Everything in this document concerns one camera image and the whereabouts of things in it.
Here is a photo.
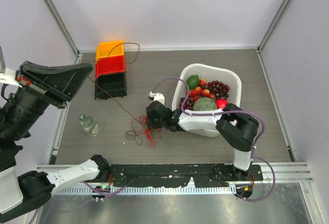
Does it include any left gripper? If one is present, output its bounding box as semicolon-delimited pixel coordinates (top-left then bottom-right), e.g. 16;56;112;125
1;58;98;138

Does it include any dark thin cable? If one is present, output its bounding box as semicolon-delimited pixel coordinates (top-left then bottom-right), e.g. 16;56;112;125
125;128;150;146

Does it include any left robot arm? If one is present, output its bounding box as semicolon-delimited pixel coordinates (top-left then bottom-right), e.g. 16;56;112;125
1;61;111;223

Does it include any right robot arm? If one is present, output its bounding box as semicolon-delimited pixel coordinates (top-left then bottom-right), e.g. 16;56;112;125
146;101;265;180

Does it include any red grape bunch front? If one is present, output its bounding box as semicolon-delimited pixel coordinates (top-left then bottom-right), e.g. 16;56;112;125
179;96;199;110

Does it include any clear glass bottle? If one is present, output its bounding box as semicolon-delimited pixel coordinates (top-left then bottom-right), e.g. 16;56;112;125
79;114;99;136

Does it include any green netted melon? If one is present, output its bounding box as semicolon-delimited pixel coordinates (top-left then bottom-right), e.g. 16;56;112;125
193;97;217;111

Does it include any green lime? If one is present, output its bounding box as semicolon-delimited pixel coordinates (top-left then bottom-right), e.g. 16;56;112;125
186;74;199;89

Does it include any yellow plastic bin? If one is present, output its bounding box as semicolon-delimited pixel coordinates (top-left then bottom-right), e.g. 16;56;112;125
96;40;124;62

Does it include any black plastic bin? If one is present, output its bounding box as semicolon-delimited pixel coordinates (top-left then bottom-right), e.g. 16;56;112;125
95;72;127;100

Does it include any red plastic bin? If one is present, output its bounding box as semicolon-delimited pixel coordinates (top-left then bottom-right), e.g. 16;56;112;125
95;55;125;79

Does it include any red apple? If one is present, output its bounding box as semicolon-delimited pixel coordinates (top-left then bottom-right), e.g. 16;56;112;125
215;99;228;109

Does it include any dark red grape bunch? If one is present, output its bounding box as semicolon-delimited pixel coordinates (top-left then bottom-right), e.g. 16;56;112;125
204;81;230;100

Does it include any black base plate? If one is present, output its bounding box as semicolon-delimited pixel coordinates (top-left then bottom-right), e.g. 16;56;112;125
111;163;263;188

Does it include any white slotted cable duct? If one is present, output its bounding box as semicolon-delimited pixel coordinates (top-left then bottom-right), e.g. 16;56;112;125
57;184;236;197

